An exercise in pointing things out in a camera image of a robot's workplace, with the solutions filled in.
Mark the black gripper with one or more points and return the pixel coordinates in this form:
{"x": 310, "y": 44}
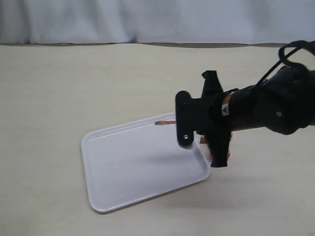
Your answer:
{"x": 204, "y": 115}

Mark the brown wooden lattice puzzle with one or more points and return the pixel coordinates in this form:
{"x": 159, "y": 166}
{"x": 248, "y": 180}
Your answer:
{"x": 203, "y": 141}

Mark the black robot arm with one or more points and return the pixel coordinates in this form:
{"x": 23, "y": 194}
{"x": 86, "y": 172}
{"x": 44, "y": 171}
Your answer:
{"x": 283, "y": 104}

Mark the white plastic tray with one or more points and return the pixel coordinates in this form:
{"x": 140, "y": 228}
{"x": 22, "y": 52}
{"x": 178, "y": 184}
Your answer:
{"x": 132, "y": 162}

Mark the white cloth backdrop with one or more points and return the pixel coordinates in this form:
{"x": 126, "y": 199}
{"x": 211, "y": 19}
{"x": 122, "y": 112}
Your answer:
{"x": 156, "y": 21}

